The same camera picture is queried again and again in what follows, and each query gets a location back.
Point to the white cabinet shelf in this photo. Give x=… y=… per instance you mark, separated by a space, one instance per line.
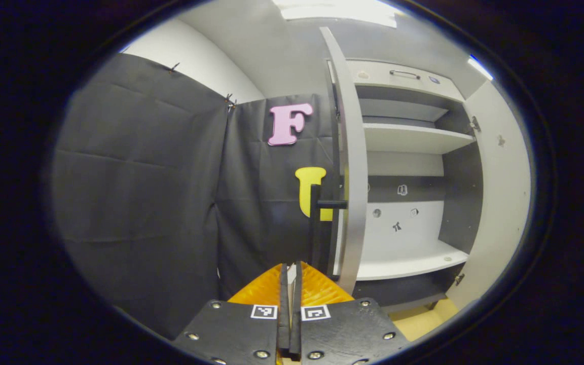
x=403 y=263
x=413 y=139

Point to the black backdrop cloth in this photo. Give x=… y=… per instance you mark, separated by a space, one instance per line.
x=145 y=177

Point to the grey double-door shoe cabinet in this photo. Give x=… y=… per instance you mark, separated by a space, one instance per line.
x=408 y=223

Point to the grey cabinet drawer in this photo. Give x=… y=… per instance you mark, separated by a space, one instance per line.
x=380 y=78

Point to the grey shoe cabinet door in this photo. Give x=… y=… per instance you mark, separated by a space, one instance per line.
x=500 y=203
x=355 y=152

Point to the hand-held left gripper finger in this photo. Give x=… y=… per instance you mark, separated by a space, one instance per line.
x=296 y=324
x=284 y=324

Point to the ceiling light panel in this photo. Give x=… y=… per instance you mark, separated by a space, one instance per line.
x=337 y=12

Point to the bright ceiling light strip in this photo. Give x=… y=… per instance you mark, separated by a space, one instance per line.
x=479 y=67

